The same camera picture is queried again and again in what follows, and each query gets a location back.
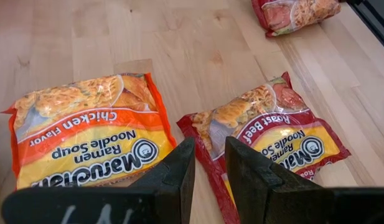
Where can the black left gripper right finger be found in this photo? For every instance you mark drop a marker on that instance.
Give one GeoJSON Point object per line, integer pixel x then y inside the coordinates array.
{"type": "Point", "coordinates": [266, 193]}

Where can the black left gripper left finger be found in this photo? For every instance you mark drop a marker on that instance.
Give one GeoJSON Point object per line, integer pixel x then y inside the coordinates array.
{"type": "Point", "coordinates": [166, 193]}

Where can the red roast beef ramen packet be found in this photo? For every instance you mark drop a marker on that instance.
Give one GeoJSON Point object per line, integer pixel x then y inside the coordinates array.
{"type": "Point", "coordinates": [291, 15]}
{"type": "Point", "coordinates": [272, 124]}

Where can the orange chicken ramen packet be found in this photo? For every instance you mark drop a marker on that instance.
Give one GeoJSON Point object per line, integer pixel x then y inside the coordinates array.
{"type": "Point", "coordinates": [86, 124]}

